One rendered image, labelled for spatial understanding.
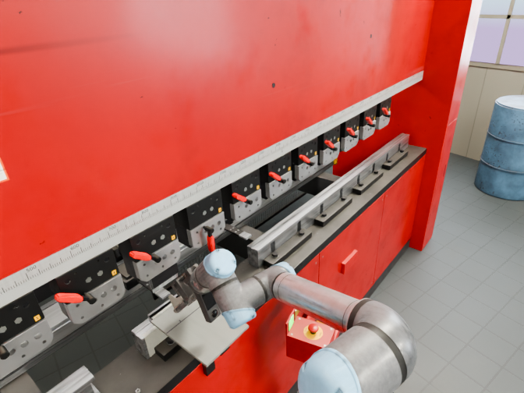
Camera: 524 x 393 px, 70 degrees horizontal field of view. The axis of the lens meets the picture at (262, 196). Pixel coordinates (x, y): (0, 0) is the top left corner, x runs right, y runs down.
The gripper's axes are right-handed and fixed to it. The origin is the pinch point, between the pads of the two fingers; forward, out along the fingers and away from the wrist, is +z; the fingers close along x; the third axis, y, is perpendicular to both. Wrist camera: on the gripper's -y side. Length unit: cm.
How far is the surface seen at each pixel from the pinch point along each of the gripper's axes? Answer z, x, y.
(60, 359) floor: 158, 17, 25
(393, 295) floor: 70, -155, -80
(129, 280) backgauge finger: 20.1, 2.6, 19.9
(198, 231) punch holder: -11.2, -13.6, 16.3
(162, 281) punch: 0.8, 0.9, 10.8
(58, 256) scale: -22.6, 27.1, 26.4
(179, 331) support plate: 1.8, 5.5, -5.2
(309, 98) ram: -32, -79, 35
